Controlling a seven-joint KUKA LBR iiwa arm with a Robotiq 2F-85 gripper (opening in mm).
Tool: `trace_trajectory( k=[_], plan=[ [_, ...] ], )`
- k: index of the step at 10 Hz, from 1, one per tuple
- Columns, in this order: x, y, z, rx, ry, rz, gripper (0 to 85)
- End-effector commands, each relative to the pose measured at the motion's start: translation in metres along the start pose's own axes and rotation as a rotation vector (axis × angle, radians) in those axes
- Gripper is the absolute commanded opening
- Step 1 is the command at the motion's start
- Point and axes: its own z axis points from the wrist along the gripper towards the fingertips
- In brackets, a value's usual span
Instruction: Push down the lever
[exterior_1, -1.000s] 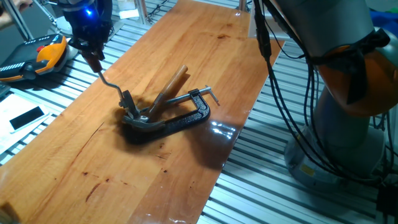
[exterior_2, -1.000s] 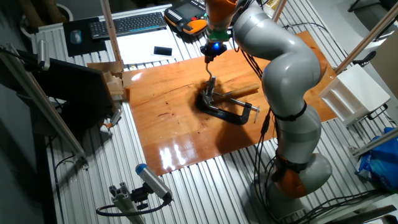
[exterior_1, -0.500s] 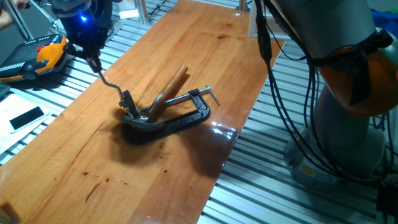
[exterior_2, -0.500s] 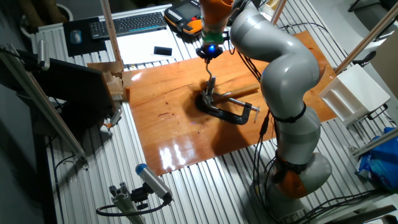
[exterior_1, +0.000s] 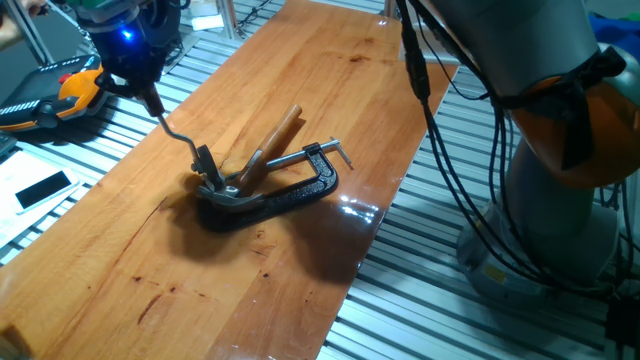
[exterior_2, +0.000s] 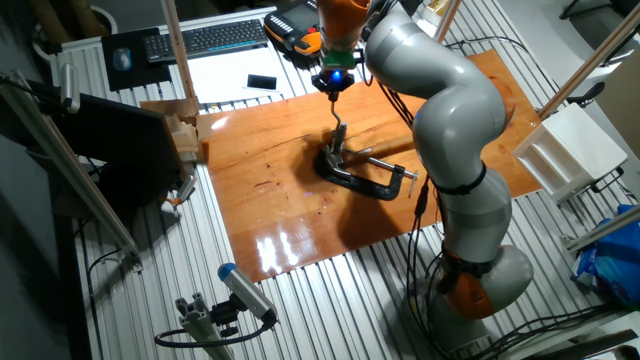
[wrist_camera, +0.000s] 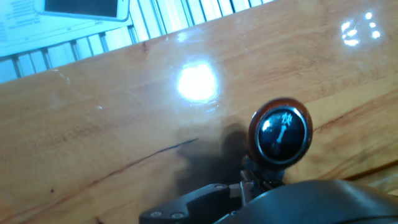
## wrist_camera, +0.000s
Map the glossy wooden board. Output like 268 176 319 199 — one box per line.
0 0 398 224

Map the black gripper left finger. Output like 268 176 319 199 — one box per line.
139 155 261 224

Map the white smartphone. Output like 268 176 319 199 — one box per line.
33 0 131 22

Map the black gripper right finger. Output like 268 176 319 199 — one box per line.
258 167 285 191

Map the white paper sheet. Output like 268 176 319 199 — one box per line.
0 0 134 58

